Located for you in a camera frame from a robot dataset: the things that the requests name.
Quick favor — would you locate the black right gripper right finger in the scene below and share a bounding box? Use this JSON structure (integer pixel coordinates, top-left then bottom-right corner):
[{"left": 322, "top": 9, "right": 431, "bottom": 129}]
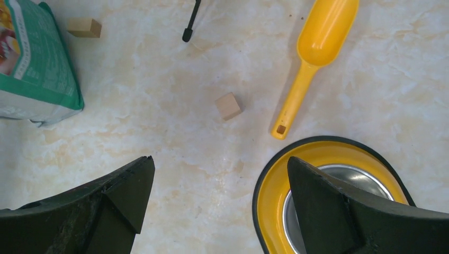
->
[{"left": 287, "top": 157, "right": 448, "bottom": 253}]

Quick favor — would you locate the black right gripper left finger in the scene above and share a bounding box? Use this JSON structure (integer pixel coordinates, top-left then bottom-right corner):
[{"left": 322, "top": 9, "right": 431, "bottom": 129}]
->
[{"left": 1, "top": 156, "right": 155, "bottom": 253}]

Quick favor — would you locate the green pet food bag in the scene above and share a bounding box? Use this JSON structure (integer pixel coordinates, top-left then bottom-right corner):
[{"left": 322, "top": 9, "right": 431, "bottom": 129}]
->
[{"left": 1, "top": 1, "right": 85, "bottom": 126}]

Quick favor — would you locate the yellow double pet bowl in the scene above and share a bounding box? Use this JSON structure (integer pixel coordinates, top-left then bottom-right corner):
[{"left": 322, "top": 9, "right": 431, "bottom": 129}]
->
[{"left": 252, "top": 135, "right": 415, "bottom": 253}]

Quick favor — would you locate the small wooden cube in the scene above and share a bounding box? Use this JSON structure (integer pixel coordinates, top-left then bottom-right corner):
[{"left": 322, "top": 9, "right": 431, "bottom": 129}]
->
[{"left": 215, "top": 92, "right": 243, "bottom": 121}]

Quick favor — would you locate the rectangular wooden block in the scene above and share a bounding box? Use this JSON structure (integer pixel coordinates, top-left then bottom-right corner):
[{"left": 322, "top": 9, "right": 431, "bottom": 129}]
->
[{"left": 67, "top": 17, "right": 102, "bottom": 38}]

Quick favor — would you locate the yellow plastic scoop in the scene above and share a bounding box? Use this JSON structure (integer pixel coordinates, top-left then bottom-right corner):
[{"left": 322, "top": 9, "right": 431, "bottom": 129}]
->
[{"left": 271, "top": 0, "right": 360, "bottom": 140}]

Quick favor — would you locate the black tripod stand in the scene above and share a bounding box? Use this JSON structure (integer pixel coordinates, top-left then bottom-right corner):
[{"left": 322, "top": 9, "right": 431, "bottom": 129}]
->
[{"left": 182, "top": 0, "right": 201, "bottom": 42}]

